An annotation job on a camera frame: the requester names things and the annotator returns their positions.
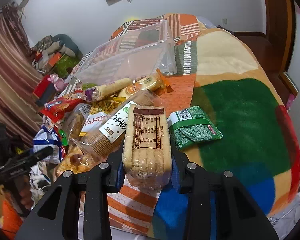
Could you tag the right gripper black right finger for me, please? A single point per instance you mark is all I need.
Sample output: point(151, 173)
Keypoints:
point(219, 206)

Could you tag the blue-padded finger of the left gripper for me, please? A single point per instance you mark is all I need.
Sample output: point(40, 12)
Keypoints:
point(30, 158)

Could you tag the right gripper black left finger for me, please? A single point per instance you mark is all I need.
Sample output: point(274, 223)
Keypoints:
point(56, 216)

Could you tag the blue white snack bag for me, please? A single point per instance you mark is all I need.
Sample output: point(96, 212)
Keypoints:
point(48, 137)

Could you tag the clear bag fried snacks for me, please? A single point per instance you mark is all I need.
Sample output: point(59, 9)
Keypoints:
point(75, 160)

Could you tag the red snack bag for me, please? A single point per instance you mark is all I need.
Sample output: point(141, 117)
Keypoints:
point(56, 109)

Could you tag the brown biscuit roll white label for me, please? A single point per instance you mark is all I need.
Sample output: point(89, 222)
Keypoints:
point(107, 137)

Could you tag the yellow white snack stick bag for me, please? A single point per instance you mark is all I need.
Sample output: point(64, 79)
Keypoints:
point(98, 112)

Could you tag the green seaweed snack packet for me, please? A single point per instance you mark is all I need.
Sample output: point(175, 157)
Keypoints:
point(191, 126)

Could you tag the beige rice cracker pack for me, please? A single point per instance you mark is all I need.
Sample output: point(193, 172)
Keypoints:
point(146, 155)

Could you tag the purple-end rice roll pack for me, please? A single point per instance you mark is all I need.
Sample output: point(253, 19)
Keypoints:
point(101, 92)

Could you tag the orange-label rice cracker pack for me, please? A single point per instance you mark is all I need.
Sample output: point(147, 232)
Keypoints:
point(156, 83)

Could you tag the red and black box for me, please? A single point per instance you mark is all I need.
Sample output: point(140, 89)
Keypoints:
point(44, 91)

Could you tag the striped red curtain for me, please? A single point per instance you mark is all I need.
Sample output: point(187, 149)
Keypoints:
point(18, 78)

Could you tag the pink plush toy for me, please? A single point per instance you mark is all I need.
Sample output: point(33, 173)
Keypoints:
point(57, 82)

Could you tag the green patterned box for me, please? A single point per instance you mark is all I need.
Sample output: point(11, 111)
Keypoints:
point(64, 66)

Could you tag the orange shoe box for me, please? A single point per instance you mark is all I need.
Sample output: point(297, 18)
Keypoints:
point(54, 59)

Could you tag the grey stuffed toy pile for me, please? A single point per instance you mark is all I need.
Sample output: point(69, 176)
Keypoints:
point(59, 43)

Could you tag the colourful fleece blanket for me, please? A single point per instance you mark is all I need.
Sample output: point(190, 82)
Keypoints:
point(219, 73)

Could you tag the clear plastic storage bin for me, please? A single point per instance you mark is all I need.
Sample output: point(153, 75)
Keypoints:
point(134, 54)

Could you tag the patchwork striped quilt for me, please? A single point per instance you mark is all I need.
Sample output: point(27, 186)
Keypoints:
point(157, 214)

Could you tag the brown wooden door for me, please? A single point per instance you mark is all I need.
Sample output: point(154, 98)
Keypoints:
point(273, 49)

